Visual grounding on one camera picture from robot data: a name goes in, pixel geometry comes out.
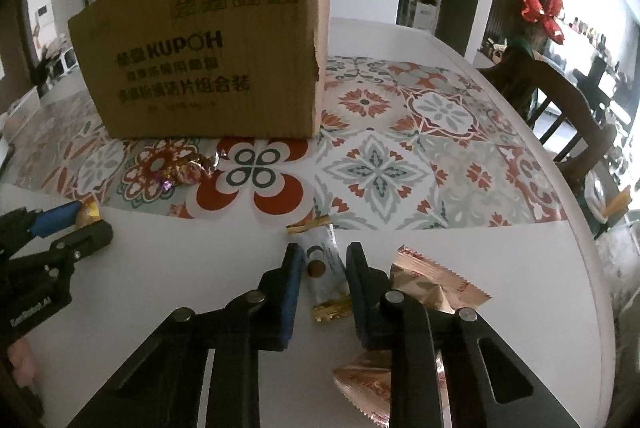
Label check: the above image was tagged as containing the small golden candy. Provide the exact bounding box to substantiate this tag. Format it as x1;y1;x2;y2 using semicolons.
76;201;102;227

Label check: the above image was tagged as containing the white chocolate bar wrapper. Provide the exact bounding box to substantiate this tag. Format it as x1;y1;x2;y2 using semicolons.
286;215;352;323

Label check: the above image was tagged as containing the purple gold candy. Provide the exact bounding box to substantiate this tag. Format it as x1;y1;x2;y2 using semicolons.
155;151;228;191

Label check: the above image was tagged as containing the left hand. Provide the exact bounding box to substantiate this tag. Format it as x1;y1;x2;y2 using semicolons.
6;337;37;388

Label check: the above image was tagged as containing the rose gold snack packet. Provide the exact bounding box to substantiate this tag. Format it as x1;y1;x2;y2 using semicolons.
390;246;491;314

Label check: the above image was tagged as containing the rose gold packet near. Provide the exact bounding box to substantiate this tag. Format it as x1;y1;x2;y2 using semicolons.
332;349;446;424

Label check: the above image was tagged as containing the patterned floral table mat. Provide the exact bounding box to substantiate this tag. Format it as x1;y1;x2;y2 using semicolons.
2;56;566;231

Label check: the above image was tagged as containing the brown cardboard box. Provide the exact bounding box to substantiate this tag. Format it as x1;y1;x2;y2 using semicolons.
68;0;331;139

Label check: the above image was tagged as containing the wooden chair right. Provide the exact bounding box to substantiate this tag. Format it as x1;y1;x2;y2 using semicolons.
480;47;616;191

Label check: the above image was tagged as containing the red balloon dog decoration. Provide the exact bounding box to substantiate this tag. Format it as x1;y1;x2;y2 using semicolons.
520;0;565;45

